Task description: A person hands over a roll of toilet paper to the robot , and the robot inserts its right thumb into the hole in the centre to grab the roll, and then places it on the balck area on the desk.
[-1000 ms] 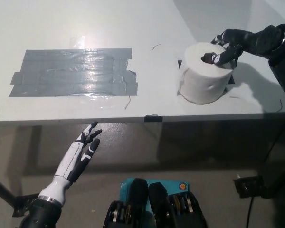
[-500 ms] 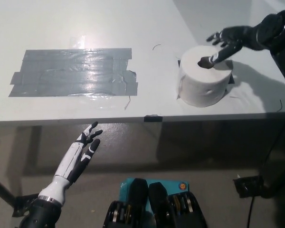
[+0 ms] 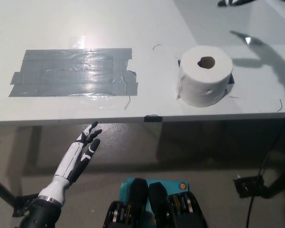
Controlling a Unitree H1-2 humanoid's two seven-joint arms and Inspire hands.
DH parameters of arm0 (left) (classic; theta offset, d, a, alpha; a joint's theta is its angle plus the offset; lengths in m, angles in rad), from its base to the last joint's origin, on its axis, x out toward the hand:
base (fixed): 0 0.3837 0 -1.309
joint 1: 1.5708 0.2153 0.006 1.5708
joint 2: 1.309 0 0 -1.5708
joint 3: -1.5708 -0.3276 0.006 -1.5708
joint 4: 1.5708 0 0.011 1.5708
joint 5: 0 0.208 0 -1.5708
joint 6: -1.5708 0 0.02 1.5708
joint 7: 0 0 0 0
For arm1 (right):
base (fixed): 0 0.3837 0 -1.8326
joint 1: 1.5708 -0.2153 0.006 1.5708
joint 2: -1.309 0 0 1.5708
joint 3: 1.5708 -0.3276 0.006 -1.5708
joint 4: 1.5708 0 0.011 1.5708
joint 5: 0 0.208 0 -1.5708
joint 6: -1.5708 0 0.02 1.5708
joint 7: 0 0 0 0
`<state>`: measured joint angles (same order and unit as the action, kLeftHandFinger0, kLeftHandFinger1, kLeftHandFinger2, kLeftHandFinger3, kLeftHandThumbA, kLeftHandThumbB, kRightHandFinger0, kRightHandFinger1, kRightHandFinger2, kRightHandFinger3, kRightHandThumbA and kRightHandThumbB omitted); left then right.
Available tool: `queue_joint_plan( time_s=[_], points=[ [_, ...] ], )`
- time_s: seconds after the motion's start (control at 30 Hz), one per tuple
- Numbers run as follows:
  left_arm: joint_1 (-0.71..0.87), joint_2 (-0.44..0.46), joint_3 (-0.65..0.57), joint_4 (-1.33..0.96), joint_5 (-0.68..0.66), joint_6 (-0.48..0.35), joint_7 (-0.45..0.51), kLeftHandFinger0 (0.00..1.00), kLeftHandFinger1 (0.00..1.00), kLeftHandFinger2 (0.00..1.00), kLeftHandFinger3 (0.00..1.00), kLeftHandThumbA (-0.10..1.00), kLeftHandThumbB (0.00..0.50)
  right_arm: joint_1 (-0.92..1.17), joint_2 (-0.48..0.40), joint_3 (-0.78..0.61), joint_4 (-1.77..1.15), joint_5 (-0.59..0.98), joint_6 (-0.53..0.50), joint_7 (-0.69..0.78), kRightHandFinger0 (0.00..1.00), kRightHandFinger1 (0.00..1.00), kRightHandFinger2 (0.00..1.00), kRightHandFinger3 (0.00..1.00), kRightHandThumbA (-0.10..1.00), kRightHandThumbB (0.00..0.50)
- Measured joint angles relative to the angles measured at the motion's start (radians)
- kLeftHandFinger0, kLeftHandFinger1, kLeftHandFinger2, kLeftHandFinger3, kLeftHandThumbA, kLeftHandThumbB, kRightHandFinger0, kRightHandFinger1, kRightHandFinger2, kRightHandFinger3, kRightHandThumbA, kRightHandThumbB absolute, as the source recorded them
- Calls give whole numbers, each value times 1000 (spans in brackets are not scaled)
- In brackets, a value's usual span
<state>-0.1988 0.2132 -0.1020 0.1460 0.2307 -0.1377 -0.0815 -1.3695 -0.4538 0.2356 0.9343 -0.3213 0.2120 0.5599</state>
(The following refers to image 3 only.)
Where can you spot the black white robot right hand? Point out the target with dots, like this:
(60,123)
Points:
(232,2)

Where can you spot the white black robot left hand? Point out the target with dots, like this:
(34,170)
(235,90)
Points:
(71,161)

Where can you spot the white toilet paper roll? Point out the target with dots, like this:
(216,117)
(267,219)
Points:
(204,80)

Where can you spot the black teal robot torso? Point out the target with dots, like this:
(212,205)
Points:
(156,209)

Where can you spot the grey table leg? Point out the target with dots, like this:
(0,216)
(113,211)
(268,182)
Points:
(35,147)

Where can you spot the black floor tape piece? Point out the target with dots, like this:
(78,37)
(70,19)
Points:
(22,204)
(248,187)

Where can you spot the black diagonal stand leg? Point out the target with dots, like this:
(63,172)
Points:
(280,181)
(2,191)

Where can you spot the black tape patch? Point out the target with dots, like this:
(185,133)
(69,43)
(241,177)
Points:
(230,79)

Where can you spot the small black tape strip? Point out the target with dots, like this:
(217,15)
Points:
(153,118)

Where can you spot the grey duct tape patch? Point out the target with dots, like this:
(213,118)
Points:
(73,73)

